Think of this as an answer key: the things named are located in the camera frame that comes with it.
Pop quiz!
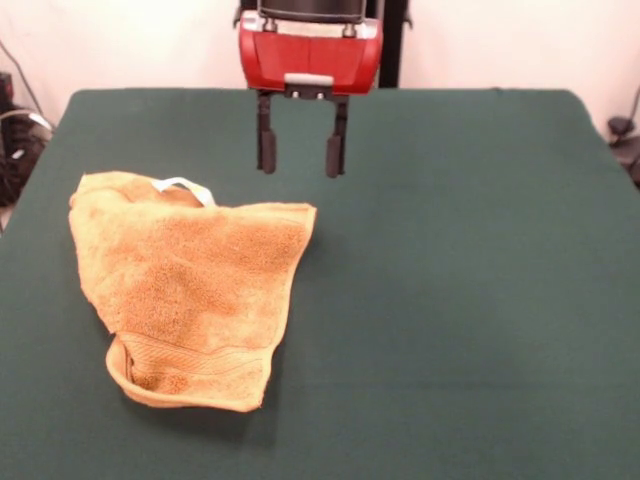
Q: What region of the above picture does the dark green table cloth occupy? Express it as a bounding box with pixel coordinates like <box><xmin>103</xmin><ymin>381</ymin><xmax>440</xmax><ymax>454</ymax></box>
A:
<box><xmin>0</xmin><ymin>87</ymin><xmax>640</xmax><ymax>480</ymax></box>

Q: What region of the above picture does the black floor stand base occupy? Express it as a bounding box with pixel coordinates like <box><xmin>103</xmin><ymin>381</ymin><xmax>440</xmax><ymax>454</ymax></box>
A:
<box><xmin>607</xmin><ymin>117</ymin><xmax>640</xmax><ymax>189</ymax></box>

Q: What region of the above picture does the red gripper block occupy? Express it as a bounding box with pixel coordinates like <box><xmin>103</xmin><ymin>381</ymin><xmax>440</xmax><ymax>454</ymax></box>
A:
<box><xmin>237</xmin><ymin>12</ymin><xmax>385</xmax><ymax>179</ymax></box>

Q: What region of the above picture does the tan terry towel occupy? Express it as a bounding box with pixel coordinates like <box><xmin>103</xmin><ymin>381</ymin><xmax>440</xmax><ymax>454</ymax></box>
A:
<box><xmin>68</xmin><ymin>171</ymin><xmax>319</xmax><ymax>414</ymax></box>

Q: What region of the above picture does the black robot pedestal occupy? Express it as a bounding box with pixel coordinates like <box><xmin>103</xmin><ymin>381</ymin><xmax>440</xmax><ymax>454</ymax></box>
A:
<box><xmin>232</xmin><ymin>0</ymin><xmax>414</xmax><ymax>90</ymax></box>

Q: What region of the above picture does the black equipment stack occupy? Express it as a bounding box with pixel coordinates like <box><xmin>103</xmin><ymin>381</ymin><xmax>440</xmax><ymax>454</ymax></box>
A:
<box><xmin>0</xmin><ymin>72</ymin><xmax>54</xmax><ymax>207</ymax></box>

